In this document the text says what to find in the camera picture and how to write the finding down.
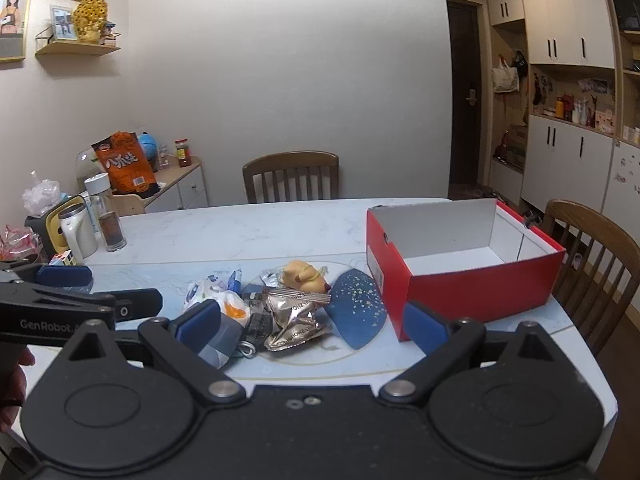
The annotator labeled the dark wooden door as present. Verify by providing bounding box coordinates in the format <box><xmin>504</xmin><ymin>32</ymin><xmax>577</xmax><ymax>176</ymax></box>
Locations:
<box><xmin>446</xmin><ymin>0</ymin><xmax>488</xmax><ymax>196</ymax></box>

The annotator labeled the black packet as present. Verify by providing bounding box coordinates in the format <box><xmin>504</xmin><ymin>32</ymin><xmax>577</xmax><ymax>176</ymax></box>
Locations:
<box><xmin>242</xmin><ymin>285</ymin><xmax>273</xmax><ymax>356</ymax></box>

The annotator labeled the wooden wall shelf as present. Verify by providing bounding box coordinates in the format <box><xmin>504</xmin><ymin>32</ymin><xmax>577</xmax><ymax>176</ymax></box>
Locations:
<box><xmin>35</xmin><ymin>25</ymin><xmax>122</xmax><ymax>58</ymax></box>

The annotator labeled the brown wooden chair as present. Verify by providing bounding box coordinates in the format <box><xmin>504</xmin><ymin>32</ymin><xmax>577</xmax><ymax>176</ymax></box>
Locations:
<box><xmin>242</xmin><ymin>151</ymin><xmax>340</xmax><ymax>205</ymax></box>
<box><xmin>542</xmin><ymin>199</ymin><xmax>640</xmax><ymax>358</ymax></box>

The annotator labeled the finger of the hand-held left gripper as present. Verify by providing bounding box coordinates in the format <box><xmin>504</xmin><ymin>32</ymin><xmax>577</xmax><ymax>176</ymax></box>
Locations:
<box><xmin>35</xmin><ymin>264</ymin><xmax>94</xmax><ymax>295</ymax></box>
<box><xmin>92</xmin><ymin>287</ymin><xmax>163</xmax><ymax>323</ymax></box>

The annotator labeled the large framed picture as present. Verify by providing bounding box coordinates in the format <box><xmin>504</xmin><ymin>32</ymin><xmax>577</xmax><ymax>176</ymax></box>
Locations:
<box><xmin>0</xmin><ymin>0</ymin><xmax>38</xmax><ymax>63</ymax></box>

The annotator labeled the red cardboard box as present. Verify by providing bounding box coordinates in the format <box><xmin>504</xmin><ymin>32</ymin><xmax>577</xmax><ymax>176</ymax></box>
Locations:
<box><xmin>366</xmin><ymin>198</ymin><xmax>567</xmax><ymax>343</ymax></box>

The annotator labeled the white marble desktop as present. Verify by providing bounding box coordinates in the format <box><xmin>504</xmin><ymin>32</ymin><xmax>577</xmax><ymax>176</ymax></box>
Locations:
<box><xmin>10</xmin><ymin>196</ymin><xmax>618</xmax><ymax>480</ymax></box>

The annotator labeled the blue globe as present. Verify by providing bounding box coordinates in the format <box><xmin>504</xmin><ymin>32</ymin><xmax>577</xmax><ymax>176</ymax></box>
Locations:
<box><xmin>137</xmin><ymin>132</ymin><xmax>160</xmax><ymax>161</ymax></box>

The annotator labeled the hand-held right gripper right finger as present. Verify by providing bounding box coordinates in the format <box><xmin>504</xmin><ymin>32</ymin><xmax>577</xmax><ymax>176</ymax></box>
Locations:
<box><xmin>377</xmin><ymin>301</ymin><xmax>566</xmax><ymax>406</ymax></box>

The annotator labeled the pink plastic bag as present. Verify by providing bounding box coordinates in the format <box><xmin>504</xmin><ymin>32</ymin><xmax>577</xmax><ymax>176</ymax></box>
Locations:
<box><xmin>0</xmin><ymin>225</ymin><xmax>43</xmax><ymax>263</ymax></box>

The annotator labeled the yellow pig toy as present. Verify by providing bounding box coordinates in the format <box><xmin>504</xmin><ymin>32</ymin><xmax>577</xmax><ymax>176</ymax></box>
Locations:
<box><xmin>281</xmin><ymin>259</ymin><xmax>332</xmax><ymax>293</ymax></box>

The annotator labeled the white thermos mug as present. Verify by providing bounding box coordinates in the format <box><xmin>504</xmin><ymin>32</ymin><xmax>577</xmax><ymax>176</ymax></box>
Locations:
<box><xmin>57</xmin><ymin>205</ymin><xmax>99</xmax><ymax>260</ymax></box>

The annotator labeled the orange jelly cup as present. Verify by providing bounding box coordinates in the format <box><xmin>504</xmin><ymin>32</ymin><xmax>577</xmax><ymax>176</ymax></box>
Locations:
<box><xmin>220</xmin><ymin>291</ymin><xmax>251</xmax><ymax>328</ymax></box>

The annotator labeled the yellow rimmed black case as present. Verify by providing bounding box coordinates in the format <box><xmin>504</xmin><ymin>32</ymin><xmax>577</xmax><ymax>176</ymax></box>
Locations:
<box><xmin>25</xmin><ymin>194</ymin><xmax>86</xmax><ymax>261</ymax></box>

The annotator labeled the person's left hand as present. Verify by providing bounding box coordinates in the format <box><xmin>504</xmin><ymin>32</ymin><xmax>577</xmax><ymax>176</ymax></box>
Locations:
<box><xmin>0</xmin><ymin>347</ymin><xmax>37</xmax><ymax>431</ymax></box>

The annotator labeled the clear plastic bag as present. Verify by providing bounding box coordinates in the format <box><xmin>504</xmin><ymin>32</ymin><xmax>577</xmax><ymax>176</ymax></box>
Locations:
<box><xmin>21</xmin><ymin>170</ymin><xmax>62</xmax><ymax>218</ymax></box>

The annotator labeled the white side cabinet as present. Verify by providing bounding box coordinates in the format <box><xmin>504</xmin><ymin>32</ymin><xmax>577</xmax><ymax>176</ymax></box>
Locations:
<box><xmin>115</xmin><ymin>156</ymin><xmax>210</xmax><ymax>215</ymax></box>

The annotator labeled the white blueberry pouch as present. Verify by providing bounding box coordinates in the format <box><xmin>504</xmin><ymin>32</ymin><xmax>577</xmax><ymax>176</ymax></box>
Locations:
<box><xmin>182</xmin><ymin>277</ymin><xmax>226</xmax><ymax>313</ymax></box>

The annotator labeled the white wall cabinet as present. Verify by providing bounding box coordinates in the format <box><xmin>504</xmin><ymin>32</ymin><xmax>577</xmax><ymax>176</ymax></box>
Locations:
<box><xmin>486</xmin><ymin>0</ymin><xmax>640</xmax><ymax>221</ymax></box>

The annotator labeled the grey pouch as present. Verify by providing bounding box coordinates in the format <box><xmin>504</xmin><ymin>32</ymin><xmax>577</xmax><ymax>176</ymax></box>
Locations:
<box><xmin>205</xmin><ymin>317</ymin><xmax>246</xmax><ymax>371</ymax></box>

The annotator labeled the orange snack bag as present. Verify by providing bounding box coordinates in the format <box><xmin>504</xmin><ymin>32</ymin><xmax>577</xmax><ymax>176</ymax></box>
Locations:
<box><xmin>92</xmin><ymin>131</ymin><xmax>157</xmax><ymax>196</ymax></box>

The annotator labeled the white refrigerator with stickers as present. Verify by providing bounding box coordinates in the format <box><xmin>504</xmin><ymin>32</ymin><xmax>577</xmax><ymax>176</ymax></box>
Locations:
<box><xmin>602</xmin><ymin>137</ymin><xmax>640</xmax><ymax>241</ymax></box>

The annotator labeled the golden ornament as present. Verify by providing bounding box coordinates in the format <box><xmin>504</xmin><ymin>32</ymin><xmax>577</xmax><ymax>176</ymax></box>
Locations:
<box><xmin>72</xmin><ymin>0</ymin><xmax>110</xmax><ymax>43</ymax></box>

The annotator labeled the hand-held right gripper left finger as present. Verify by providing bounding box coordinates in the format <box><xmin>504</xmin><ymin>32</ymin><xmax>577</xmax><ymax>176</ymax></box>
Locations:
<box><xmin>55</xmin><ymin>300</ymin><xmax>248</xmax><ymax>408</ymax></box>

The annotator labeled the glass bottle white cap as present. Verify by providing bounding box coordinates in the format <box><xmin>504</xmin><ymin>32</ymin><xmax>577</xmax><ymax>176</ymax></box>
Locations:
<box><xmin>84</xmin><ymin>173</ymin><xmax>128</xmax><ymax>253</ymax></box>

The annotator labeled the small photo frame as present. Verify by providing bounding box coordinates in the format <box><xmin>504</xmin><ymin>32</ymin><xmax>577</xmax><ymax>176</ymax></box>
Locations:
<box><xmin>49</xmin><ymin>5</ymin><xmax>78</xmax><ymax>42</ymax></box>

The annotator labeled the brown cardboard box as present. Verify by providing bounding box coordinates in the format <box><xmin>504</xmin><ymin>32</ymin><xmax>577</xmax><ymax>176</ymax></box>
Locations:
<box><xmin>507</xmin><ymin>127</ymin><xmax>528</xmax><ymax>161</ymax></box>

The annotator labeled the bronze foil snack packet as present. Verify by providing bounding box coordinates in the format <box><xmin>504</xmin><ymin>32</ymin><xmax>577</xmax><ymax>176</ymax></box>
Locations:
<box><xmin>262</xmin><ymin>287</ymin><xmax>333</xmax><ymax>352</ymax></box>

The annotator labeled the white tote bag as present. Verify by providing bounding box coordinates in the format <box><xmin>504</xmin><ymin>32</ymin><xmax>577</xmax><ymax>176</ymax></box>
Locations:
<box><xmin>492</xmin><ymin>57</ymin><xmax>521</xmax><ymax>93</ymax></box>

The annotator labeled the light wooden stool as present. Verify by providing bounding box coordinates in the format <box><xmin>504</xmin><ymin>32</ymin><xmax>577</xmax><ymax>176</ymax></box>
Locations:
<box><xmin>111</xmin><ymin>192</ymin><xmax>147</xmax><ymax>217</ymax></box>

